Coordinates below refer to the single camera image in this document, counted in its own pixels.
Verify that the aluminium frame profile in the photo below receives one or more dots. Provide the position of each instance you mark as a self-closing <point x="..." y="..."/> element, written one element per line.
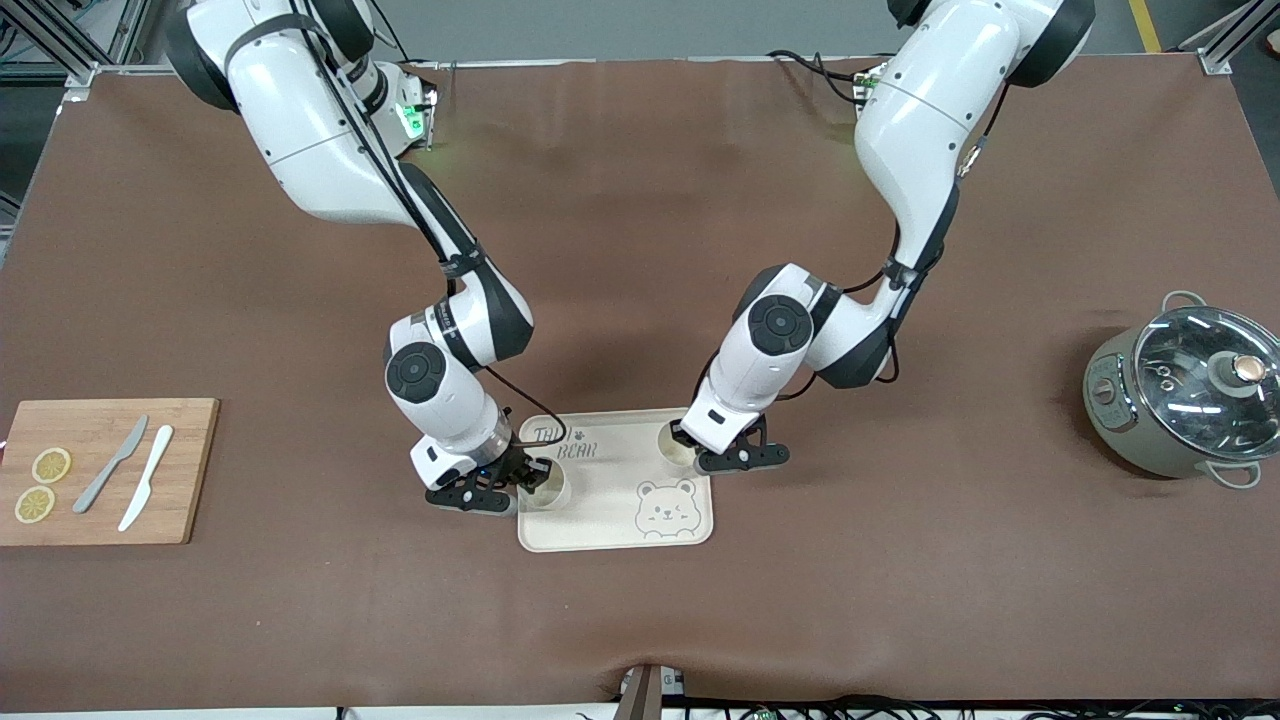
<point x="60" y="45"/>
<point x="1215" y="45"/>

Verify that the white plastic knife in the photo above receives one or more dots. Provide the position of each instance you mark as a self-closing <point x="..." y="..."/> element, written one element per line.
<point x="148" y="475"/>

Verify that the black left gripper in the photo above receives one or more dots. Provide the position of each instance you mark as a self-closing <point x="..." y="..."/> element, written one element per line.
<point x="681" y="435"/>

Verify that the brown camera mount bracket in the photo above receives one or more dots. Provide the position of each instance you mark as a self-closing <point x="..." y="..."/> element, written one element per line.
<point x="645" y="695"/>

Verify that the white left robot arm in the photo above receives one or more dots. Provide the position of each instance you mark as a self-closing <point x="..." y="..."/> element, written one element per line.
<point x="920" y="120"/>

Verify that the wooden cutting board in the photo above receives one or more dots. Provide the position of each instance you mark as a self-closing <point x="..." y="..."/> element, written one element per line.
<point x="190" y="480"/>

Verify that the grey-green electric cooking pot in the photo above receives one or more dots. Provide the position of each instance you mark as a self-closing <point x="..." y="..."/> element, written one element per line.
<point x="1115" y="420"/>

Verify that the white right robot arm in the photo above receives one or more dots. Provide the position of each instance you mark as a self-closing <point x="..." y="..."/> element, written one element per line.
<point x="300" y="120"/>

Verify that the yellow lemon slice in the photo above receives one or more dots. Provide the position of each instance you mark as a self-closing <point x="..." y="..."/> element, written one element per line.
<point x="51" y="465"/>
<point x="35" y="505"/>

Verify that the glass pot lid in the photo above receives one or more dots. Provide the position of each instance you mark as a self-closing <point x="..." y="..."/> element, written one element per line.
<point x="1180" y="370"/>

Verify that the beige bear print tray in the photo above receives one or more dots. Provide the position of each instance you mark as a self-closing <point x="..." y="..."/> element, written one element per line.
<point x="610" y="510"/>

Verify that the grey plastic knife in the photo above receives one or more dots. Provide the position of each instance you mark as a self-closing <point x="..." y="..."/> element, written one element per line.
<point x="110" y="465"/>

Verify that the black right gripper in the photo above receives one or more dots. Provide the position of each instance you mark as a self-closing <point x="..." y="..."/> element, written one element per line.
<point x="517" y="464"/>

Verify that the brown table mat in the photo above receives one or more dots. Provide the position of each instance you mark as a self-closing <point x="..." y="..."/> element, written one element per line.
<point x="640" y="250"/>

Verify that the white IKEA cup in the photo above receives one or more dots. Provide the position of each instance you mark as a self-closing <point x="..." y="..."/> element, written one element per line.
<point x="555" y="495"/>
<point x="666" y="445"/>

